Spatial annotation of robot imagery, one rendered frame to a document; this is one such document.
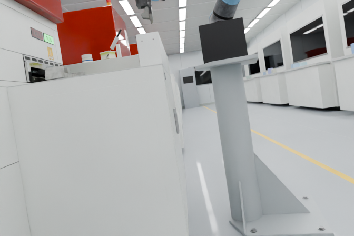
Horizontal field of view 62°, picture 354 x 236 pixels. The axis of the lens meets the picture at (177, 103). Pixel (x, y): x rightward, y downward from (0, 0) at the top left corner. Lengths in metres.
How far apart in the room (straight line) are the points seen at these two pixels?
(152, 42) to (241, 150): 0.68
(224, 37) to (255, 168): 0.68
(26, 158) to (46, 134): 0.13
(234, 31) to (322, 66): 4.42
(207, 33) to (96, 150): 0.77
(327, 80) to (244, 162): 4.46
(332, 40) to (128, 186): 5.08
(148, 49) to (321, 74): 4.80
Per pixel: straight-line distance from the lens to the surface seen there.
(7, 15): 1.49
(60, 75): 1.50
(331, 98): 5.87
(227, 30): 1.49
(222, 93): 1.47
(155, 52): 1.23
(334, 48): 5.86
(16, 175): 1.33
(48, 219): 1.36
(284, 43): 7.89
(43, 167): 1.30
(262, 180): 1.60
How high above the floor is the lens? 0.69
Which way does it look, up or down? 1 degrees down
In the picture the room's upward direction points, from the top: 8 degrees counter-clockwise
